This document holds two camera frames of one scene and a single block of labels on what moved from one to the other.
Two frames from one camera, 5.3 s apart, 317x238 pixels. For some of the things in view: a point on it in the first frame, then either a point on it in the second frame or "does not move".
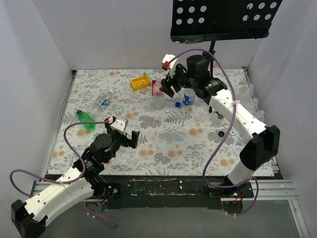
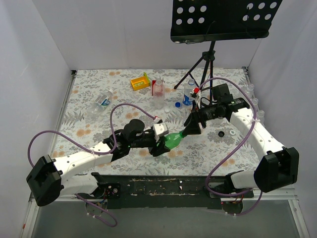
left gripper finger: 133,142 to 160,148
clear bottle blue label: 97,107 does not move
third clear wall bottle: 260,115 does not move
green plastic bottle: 84,117 to 174,139
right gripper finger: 167,88 to 192,124
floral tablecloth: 179,136 does not move
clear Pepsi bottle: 188,97 does not move
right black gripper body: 174,81 to 197,122
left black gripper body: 124,139 to 155,145
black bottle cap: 221,134 does not move
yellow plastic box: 139,83 does not move
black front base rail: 163,192 does not move
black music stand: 201,21 does not move
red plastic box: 153,81 does not move
